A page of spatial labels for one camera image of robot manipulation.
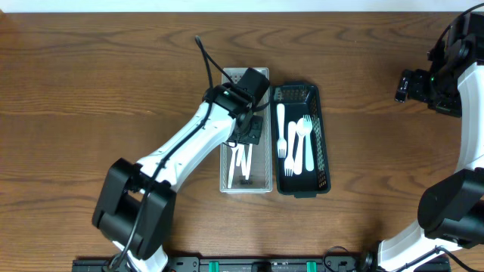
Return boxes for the white plastic fork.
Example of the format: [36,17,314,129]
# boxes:
[284,121,296,177]
[303,115,315,172]
[276,104,287,159]

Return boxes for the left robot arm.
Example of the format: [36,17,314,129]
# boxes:
[92,67,270,271]

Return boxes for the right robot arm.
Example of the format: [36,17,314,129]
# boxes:
[359,8,483,271]

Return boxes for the black plastic basket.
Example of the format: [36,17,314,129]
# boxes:
[269,82,331,198]

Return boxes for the clear plastic basket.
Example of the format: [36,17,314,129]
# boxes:
[219,66,274,194]

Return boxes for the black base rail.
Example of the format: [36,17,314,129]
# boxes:
[71,252,451,272]

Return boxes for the white plastic spoon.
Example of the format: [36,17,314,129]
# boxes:
[293,117,306,175]
[235,144,245,167]
[244,144,253,180]
[227,147,238,189]

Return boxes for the left black cable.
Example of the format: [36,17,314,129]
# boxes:
[101,35,243,272]

